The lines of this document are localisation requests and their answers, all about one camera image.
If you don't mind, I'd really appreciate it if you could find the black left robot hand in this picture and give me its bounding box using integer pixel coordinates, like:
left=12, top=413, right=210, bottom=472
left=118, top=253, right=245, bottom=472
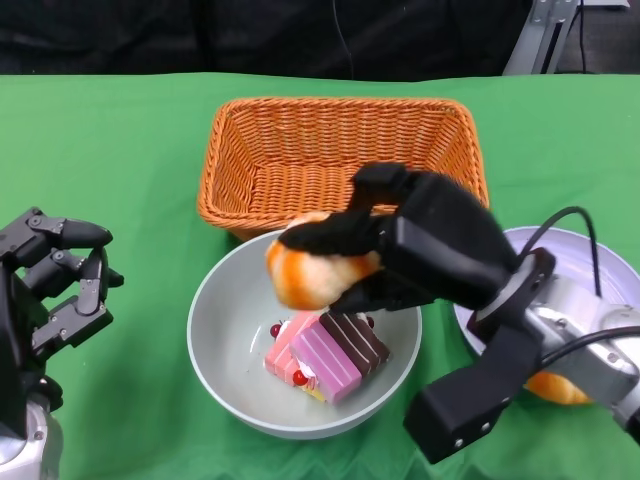
left=0, top=207, right=125, bottom=382

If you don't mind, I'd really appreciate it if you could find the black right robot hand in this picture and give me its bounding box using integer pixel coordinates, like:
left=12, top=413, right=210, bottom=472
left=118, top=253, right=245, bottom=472
left=277, top=162, right=521, bottom=314

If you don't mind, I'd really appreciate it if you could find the oblong orange striped bread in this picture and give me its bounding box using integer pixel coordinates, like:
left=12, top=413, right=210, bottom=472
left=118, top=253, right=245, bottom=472
left=264, top=212, right=386, bottom=310

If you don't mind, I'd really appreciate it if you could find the round orange striped bread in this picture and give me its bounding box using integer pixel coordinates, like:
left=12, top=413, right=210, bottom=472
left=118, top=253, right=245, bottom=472
left=524, top=368, right=594, bottom=407

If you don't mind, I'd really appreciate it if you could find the pale green bowl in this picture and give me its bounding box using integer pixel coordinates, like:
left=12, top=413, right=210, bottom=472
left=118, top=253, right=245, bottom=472
left=187, top=228, right=424, bottom=441

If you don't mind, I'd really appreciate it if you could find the lavender plate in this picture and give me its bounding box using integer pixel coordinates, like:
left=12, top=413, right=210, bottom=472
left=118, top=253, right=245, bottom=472
left=452, top=226, right=640, bottom=361

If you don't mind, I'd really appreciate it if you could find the brown chocolate cake slice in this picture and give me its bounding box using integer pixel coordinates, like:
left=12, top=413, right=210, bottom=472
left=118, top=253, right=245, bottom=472
left=318, top=310, right=391, bottom=376

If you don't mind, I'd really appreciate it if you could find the magenta striped cake slice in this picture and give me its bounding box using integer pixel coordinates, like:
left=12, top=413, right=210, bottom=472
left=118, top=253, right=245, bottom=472
left=290, top=322, right=362, bottom=406

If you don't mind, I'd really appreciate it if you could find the orange wicker basket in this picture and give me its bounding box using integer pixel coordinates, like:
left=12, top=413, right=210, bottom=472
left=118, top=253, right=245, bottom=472
left=197, top=97, right=490, bottom=241

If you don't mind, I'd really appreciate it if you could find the green tablecloth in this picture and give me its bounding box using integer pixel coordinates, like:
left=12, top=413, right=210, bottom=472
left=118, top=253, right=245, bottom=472
left=0, top=73, right=640, bottom=480

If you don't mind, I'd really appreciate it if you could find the grey metal stand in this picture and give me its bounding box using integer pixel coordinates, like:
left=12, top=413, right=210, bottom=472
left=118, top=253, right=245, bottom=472
left=502, top=0, right=631, bottom=76

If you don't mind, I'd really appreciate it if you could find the black backdrop cloth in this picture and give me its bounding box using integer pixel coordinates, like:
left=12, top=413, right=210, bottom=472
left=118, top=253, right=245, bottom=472
left=0, top=0, right=532, bottom=81

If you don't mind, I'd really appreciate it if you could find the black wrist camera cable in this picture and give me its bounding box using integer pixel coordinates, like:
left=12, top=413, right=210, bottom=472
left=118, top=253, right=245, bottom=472
left=509, top=206, right=604, bottom=296

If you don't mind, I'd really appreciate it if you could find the black cable beside stand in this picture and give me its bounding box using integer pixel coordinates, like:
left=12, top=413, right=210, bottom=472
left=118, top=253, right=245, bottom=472
left=577, top=12, right=587, bottom=75

